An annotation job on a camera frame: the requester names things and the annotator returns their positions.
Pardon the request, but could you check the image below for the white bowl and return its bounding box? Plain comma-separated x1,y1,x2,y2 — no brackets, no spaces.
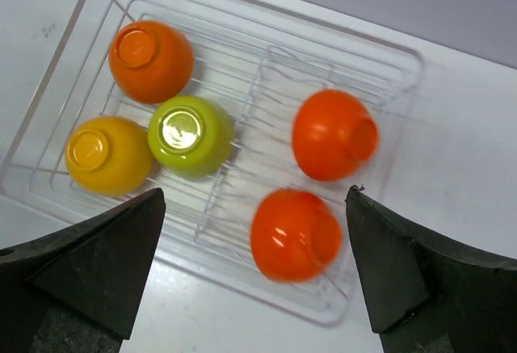
108,20,195,104

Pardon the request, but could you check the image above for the orange bowl carried to rack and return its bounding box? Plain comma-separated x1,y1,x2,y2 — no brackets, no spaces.
250,188,343,283

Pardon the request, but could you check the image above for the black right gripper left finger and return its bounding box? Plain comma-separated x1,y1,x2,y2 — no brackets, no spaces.
1,188,166,352

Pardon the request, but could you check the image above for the orange bowl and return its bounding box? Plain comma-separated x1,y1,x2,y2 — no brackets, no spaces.
292,89,380,182

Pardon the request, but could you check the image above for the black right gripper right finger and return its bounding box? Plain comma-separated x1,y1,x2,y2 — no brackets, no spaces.
345,186,516,352

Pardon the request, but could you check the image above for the green bowl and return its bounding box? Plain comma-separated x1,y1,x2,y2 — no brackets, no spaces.
147,95,234,179

